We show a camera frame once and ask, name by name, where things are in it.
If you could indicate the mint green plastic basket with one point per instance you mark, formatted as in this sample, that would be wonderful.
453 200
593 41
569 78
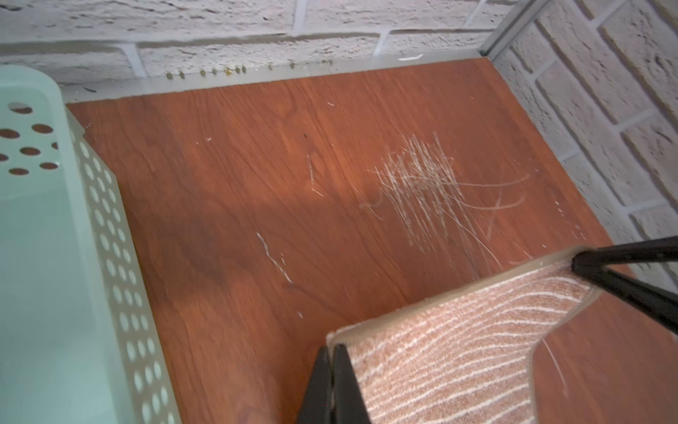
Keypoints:
78 338

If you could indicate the striped brown square dishcloth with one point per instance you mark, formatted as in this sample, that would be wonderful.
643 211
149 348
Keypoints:
465 356

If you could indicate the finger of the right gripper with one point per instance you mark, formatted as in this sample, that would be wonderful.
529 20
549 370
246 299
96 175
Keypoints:
654 302
661 250

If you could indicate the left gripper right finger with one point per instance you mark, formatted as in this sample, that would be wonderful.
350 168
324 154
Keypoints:
349 406

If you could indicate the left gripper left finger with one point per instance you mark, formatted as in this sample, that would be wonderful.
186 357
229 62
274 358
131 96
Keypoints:
316 407

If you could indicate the right aluminium corner post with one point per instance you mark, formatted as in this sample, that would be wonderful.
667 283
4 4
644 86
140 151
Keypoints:
514 24

